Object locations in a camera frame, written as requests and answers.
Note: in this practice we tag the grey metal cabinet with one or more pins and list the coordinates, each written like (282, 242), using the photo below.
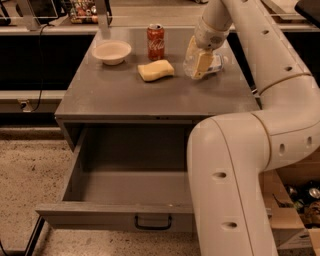
(117, 94)

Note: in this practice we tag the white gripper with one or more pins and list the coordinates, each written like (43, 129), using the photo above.
(207, 38)

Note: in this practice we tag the yellow sponge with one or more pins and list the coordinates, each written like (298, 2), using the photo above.
(155, 70)

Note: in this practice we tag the black drawer handle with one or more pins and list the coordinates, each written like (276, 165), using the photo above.
(146, 223)

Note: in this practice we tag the red coca-cola can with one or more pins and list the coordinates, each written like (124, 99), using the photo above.
(155, 42)

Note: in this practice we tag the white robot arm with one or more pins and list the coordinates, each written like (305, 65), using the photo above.
(227, 153)

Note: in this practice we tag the cardboard box with trash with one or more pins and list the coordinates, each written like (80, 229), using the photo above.
(291, 196)

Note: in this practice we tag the clear plastic water bottle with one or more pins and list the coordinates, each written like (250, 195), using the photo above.
(216, 65)

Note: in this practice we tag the grey open top drawer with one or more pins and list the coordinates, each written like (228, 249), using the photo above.
(120, 171)

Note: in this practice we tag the basket of colourful items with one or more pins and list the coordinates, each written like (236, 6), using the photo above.
(83, 12)

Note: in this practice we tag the white paper bowl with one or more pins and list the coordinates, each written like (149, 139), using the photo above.
(112, 52)

